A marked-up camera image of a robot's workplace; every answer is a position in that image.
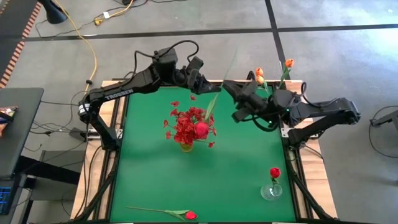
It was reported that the red flower bunch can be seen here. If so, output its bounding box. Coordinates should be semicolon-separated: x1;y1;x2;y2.
163;95;218;149

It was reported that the grey desk top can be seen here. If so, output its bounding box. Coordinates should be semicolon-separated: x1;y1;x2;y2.
0;87;45;180

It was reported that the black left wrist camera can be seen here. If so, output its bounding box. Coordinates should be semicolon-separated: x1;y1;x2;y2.
187;55;205;73

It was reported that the yellow glass vase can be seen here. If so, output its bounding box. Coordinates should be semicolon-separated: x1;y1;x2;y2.
179;141;195;153

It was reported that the orange tulip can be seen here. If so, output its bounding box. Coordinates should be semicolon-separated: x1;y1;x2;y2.
256;75;272;95
277;58;295;94
255;67;272;94

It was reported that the black aluminium table frame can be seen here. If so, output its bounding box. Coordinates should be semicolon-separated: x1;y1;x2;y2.
70;77;338;224

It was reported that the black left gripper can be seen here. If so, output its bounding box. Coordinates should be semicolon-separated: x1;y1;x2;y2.
183;68;222;95

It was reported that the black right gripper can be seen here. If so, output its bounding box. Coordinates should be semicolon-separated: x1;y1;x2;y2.
223;80;274;123

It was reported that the black desk foot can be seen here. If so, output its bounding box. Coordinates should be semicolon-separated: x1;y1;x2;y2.
14;155;82;185

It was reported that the red tulip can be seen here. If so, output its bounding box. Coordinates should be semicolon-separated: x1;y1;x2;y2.
126;206;198;222
194;49;239;140
269;167;282;195

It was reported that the clear glass vase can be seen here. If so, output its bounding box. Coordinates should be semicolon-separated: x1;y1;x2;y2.
260;182;284;202

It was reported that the green table mat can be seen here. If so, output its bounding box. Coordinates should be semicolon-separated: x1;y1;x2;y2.
109;85;298;222

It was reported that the backlit keyboard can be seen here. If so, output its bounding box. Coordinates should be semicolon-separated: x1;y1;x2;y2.
0;185;16;216

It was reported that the colourful snack packet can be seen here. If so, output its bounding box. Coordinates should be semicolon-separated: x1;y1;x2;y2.
0;105;19;138

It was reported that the black cone-shaped lamp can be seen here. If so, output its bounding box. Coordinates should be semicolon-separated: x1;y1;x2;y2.
37;0;69;25

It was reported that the black mat orange striped edge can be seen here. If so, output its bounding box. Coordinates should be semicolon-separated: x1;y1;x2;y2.
0;0;43;90

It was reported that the black power adapter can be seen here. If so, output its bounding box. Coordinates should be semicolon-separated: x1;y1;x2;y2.
68;126;84;141

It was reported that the yellow extension cable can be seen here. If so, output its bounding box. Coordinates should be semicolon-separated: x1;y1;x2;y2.
53;0;135;110

